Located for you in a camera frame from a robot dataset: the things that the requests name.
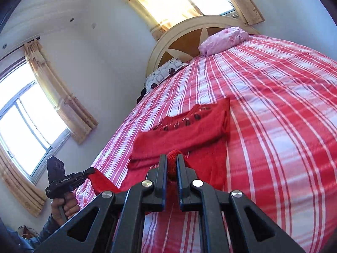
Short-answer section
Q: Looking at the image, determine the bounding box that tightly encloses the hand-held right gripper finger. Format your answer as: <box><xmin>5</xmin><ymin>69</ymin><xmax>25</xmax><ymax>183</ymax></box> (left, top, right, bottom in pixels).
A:
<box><xmin>176</xmin><ymin>153</ymin><xmax>307</xmax><ymax>253</ymax></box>

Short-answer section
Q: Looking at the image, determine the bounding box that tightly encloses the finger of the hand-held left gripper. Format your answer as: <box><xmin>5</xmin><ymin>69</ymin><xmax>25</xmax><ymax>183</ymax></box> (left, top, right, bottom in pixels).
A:
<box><xmin>83</xmin><ymin>167</ymin><xmax>96</xmax><ymax>181</ymax></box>
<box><xmin>34</xmin><ymin>154</ymin><xmax>168</xmax><ymax>253</ymax></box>

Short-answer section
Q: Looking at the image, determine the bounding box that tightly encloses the red knitted sweater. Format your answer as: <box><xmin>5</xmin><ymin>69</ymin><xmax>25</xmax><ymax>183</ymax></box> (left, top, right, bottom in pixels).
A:
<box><xmin>87</xmin><ymin>97</ymin><xmax>231</xmax><ymax>217</ymax></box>

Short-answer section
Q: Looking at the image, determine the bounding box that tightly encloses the person's left forearm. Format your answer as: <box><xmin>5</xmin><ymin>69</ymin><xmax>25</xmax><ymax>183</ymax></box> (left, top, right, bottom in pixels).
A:
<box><xmin>5</xmin><ymin>215</ymin><xmax>64</xmax><ymax>252</ymax></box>

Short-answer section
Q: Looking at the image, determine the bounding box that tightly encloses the person's left hand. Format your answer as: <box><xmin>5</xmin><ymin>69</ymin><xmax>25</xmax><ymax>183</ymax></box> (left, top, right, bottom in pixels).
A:
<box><xmin>51</xmin><ymin>191</ymin><xmax>79</xmax><ymax>221</ymax></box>

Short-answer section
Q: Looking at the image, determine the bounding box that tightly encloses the yellow patterned curtain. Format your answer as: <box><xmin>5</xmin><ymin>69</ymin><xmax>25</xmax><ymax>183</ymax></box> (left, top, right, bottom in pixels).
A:
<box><xmin>22</xmin><ymin>39</ymin><xmax>99</xmax><ymax>145</ymax></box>
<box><xmin>218</xmin><ymin>0</ymin><xmax>265</xmax><ymax>26</ymax></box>
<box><xmin>109</xmin><ymin>0</ymin><xmax>204</xmax><ymax>41</ymax></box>
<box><xmin>0</xmin><ymin>148</ymin><xmax>48</xmax><ymax>217</ymax></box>

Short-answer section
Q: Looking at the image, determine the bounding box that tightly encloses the brown bag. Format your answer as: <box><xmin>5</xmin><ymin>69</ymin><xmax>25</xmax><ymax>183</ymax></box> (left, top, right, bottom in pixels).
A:
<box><xmin>18</xmin><ymin>225</ymin><xmax>39</xmax><ymax>239</ymax></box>

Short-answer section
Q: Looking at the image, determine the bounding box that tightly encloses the side window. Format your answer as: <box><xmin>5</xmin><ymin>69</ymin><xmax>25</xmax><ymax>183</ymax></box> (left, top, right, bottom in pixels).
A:
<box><xmin>0</xmin><ymin>58</ymin><xmax>71</xmax><ymax>185</ymax></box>

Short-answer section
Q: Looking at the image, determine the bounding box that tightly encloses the black cloth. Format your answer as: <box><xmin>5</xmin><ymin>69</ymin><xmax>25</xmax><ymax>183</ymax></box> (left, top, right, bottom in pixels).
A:
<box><xmin>136</xmin><ymin>86</ymin><xmax>147</xmax><ymax>104</ymax></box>

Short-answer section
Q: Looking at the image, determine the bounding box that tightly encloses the white patterned pillow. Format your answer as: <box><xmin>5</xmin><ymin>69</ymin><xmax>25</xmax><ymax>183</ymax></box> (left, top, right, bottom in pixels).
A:
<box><xmin>146</xmin><ymin>58</ymin><xmax>189</xmax><ymax>93</ymax></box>

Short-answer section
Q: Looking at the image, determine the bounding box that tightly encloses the red plaid bed sheet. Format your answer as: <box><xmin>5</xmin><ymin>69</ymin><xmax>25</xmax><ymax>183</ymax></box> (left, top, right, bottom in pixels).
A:
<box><xmin>75</xmin><ymin>33</ymin><xmax>337</xmax><ymax>253</ymax></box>

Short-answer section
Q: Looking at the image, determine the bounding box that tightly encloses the cream wooden headboard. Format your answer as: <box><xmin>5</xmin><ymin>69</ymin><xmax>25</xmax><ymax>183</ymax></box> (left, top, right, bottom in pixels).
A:
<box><xmin>146</xmin><ymin>15</ymin><xmax>260</xmax><ymax>83</ymax></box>

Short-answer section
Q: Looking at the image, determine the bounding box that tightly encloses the pink floral pillow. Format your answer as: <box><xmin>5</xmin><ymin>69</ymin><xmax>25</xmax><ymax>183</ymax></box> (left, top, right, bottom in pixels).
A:
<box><xmin>198</xmin><ymin>27</ymin><xmax>249</xmax><ymax>56</ymax></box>

